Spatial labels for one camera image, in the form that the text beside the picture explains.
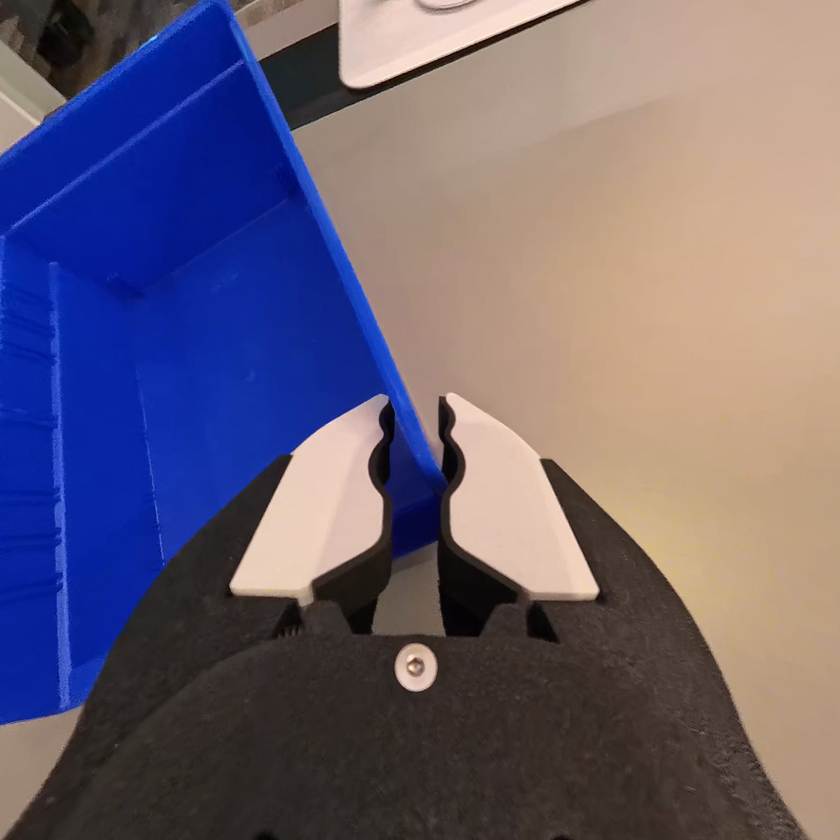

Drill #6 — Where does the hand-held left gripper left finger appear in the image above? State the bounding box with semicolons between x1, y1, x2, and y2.
230;394;395;634

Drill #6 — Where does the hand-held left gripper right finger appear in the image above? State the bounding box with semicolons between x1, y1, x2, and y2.
437;392;600;637

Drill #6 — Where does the blue plastic bin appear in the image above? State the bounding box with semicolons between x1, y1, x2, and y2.
0;0;450;726

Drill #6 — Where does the white document stand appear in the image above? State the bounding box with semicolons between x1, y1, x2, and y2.
338;0;592;89

